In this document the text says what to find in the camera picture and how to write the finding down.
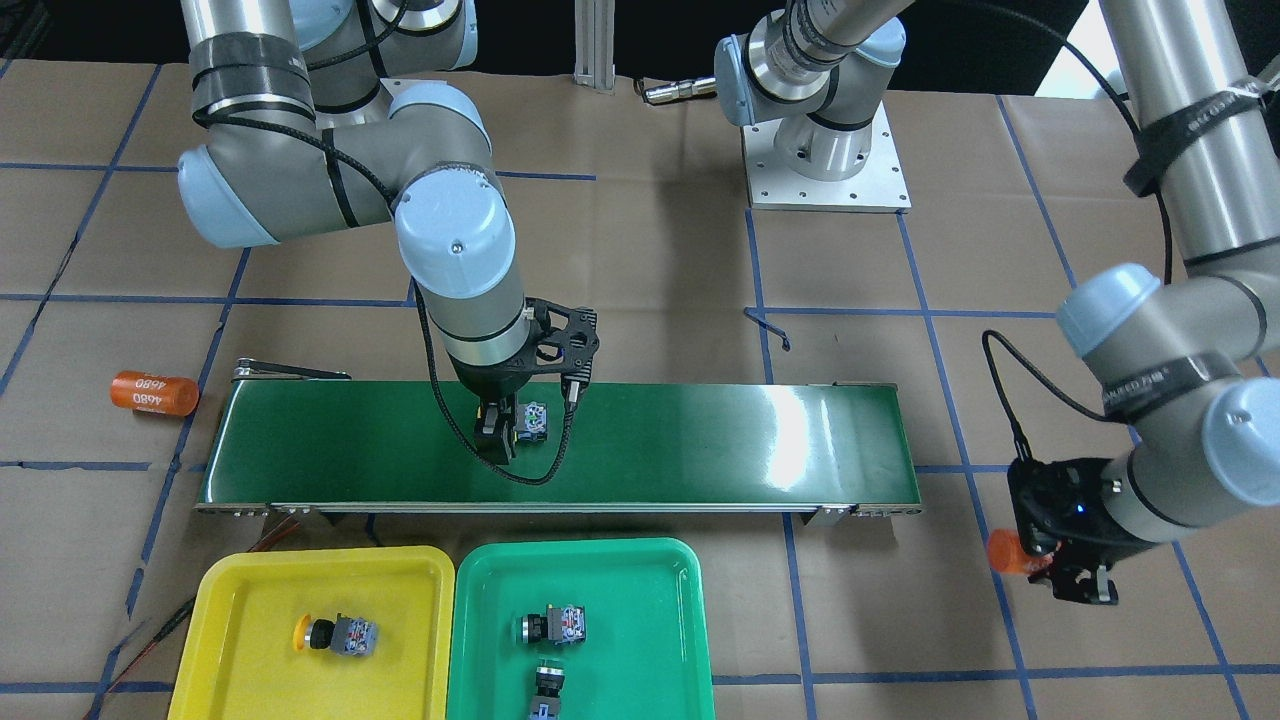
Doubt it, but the green plastic tray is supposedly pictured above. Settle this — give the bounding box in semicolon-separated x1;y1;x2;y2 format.
447;537;716;719

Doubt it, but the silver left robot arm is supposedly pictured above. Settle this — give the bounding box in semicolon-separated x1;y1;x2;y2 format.
748;1;1185;618

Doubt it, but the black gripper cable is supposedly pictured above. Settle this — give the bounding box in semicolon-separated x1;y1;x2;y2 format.
982;331;1111;466

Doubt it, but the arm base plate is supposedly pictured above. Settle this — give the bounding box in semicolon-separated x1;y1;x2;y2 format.
741;104;913;214

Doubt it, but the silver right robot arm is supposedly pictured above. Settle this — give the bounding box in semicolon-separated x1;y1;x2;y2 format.
177;1;599;477

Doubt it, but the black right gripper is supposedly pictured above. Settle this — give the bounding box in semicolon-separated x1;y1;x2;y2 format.
452;297;600;466

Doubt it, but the aluminium frame post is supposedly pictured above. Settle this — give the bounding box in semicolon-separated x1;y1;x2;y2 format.
572;0;616;95

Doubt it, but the green conveyor belt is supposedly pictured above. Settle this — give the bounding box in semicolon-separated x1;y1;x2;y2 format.
195;379;923;524

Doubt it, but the yellow push button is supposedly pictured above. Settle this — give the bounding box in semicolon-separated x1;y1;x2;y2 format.
515;402;549;443
291;612;380;657

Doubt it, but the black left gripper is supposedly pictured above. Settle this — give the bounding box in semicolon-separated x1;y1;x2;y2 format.
1007;457;1157;606

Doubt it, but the green push button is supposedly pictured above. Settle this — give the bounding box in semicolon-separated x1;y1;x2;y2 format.
527;660;564;719
516;605;588;646

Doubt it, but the red black wire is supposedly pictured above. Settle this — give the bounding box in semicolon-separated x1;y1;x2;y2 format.
105;515;301;696

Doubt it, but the orange 4680 cylinder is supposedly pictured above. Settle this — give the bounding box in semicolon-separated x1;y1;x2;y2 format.
986;528;1053;577
109;370;200;416

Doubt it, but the yellow plastic tray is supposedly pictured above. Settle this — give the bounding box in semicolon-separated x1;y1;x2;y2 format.
168;546;454;719

